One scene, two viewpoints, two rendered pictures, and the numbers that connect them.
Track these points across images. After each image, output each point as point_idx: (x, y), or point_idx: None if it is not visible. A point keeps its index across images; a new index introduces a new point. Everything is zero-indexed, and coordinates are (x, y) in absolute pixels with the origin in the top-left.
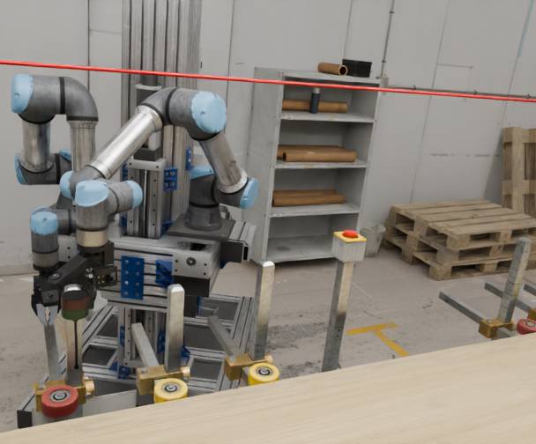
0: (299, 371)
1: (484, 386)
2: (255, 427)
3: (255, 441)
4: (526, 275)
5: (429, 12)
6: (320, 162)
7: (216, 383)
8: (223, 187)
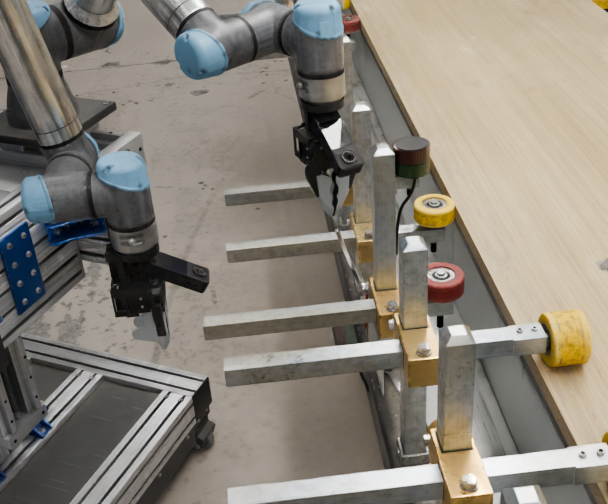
0: (38, 320)
1: (449, 59)
2: (506, 164)
3: (528, 166)
4: None
5: None
6: None
7: (80, 372)
8: (103, 17)
